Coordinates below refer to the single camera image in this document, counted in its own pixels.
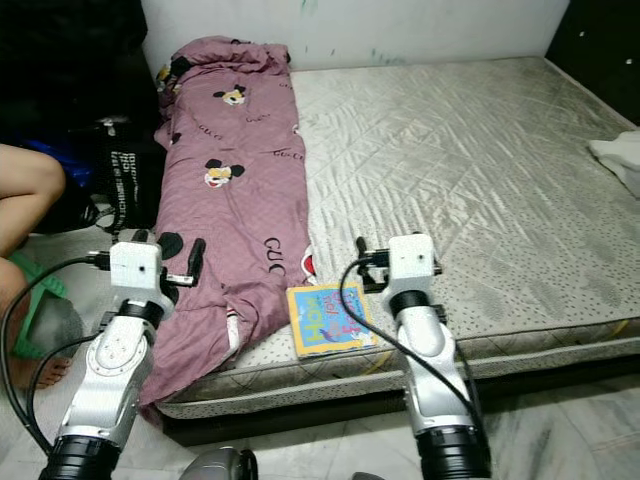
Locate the colourful children's book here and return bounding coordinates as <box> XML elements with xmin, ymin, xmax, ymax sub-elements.
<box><xmin>286</xmin><ymin>284</ymin><xmax>379</xmax><ymax>358</ymax></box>

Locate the white pillow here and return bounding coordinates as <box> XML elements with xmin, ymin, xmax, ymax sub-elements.
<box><xmin>587</xmin><ymin>130</ymin><xmax>640</xmax><ymax>201</ymax></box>

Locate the pink cartoon print blanket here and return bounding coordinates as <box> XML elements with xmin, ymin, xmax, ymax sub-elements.
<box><xmin>140</xmin><ymin>37</ymin><xmax>311</xmax><ymax>411</ymax></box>

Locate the black backpack with white print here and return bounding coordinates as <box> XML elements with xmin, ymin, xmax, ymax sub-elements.
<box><xmin>95</xmin><ymin>118</ymin><xmax>166</xmax><ymax>236</ymax></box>

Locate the blue cloth bag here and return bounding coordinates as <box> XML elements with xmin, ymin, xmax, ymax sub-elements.
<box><xmin>60</xmin><ymin>140</ymin><xmax>121</xmax><ymax>193</ymax></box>

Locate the green plastic stool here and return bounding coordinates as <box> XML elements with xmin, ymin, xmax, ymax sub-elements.
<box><xmin>8</xmin><ymin>250</ymin><xmax>66</xmax><ymax>361</ymax></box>

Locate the person in grey shorts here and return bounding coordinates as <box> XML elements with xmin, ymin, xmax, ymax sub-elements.
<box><xmin>0</xmin><ymin>145</ymin><xmax>66</xmax><ymax>393</ymax></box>

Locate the white quilted mattress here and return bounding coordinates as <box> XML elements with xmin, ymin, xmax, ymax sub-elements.
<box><xmin>160</xmin><ymin>55</ymin><xmax>640</xmax><ymax>419</ymax></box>

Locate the silver left robot leg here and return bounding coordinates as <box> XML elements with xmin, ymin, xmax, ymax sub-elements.
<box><xmin>190</xmin><ymin>447</ymin><xmax>256</xmax><ymax>480</ymax></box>

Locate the black tufted headboard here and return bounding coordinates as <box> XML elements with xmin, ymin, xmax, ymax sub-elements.
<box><xmin>545</xmin><ymin>0</ymin><xmax>640</xmax><ymax>101</ymax></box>

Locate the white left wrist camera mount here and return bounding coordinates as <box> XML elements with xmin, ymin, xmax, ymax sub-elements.
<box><xmin>110</xmin><ymin>240</ymin><xmax>166</xmax><ymax>303</ymax></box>

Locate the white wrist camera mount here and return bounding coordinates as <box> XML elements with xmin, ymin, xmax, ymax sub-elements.
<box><xmin>110</xmin><ymin>240</ymin><xmax>166</xmax><ymax>303</ymax></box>
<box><xmin>388</xmin><ymin>233</ymin><xmax>439</xmax><ymax>296</ymax></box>

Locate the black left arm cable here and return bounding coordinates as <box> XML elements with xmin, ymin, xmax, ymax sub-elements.
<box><xmin>25</xmin><ymin>338</ymin><xmax>98</xmax><ymax>459</ymax></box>
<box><xmin>3</xmin><ymin>255</ymin><xmax>113</xmax><ymax>456</ymax></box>

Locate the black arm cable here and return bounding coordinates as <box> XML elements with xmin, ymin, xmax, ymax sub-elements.
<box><xmin>25</xmin><ymin>338</ymin><xmax>98</xmax><ymax>459</ymax></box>
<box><xmin>3</xmin><ymin>255</ymin><xmax>113</xmax><ymax>456</ymax></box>
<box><xmin>337</xmin><ymin>256</ymin><xmax>486</xmax><ymax>406</ymax></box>

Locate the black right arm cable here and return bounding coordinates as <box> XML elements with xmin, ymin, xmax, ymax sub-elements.
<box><xmin>337</xmin><ymin>256</ymin><xmax>486</xmax><ymax>406</ymax></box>

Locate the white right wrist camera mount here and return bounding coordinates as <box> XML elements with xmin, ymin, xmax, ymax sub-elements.
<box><xmin>388</xmin><ymin>233</ymin><xmax>439</xmax><ymax>296</ymax></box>

